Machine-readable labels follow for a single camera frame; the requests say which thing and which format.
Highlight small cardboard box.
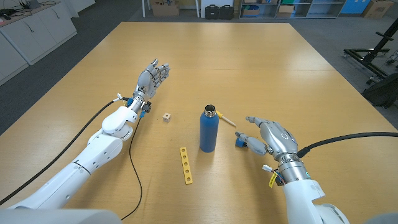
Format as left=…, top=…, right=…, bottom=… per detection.
left=277, top=4, right=295, bottom=18

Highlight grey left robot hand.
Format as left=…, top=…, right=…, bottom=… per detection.
left=132, top=58, right=171, bottom=100

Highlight blue bottle cap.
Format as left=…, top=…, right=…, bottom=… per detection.
left=234, top=136, right=248, bottom=149

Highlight wooden peg with yellow head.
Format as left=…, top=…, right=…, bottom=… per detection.
left=216, top=110, right=237, bottom=128

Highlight blue metal bottle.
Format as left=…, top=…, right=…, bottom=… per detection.
left=199, top=104, right=220, bottom=154

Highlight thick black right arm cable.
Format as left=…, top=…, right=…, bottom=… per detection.
left=296, top=131, right=398, bottom=159

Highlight black cables on cabinet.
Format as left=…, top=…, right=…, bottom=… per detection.
left=0, top=7, right=20, bottom=21

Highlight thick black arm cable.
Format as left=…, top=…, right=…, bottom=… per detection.
left=0, top=98, right=129, bottom=206
left=296, top=131, right=398, bottom=159

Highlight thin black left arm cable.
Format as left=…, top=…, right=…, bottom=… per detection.
left=120, top=116, right=144, bottom=221

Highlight grey robot torso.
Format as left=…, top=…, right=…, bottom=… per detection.
left=0, top=208, right=123, bottom=224

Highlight grey metal shelf unit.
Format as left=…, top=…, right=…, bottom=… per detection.
left=238, top=0, right=346, bottom=19

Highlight blue panel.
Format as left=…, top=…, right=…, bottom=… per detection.
left=340, top=0, right=364, bottom=14

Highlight black metal wheeled stand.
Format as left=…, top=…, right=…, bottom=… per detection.
left=343, top=17, right=398, bottom=85

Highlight black hard case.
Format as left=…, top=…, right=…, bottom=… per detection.
left=205, top=4, right=220, bottom=20
left=219, top=4, right=235, bottom=21

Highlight large cardboard box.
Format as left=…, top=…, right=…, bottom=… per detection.
left=151, top=2, right=180, bottom=17

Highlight tilted cardboard box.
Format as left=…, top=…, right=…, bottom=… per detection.
left=361, top=0, right=395, bottom=19

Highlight white cabinet row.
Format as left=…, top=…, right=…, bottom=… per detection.
left=0, top=0, right=78, bottom=86

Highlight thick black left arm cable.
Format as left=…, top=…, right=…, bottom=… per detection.
left=0, top=98, right=129, bottom=206

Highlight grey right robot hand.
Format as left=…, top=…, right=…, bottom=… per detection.
left=234, top=116, right=300, bottom=162

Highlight yellow perforated strip block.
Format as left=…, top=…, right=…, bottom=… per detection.
left=179, top=146, right=193, bottom=185

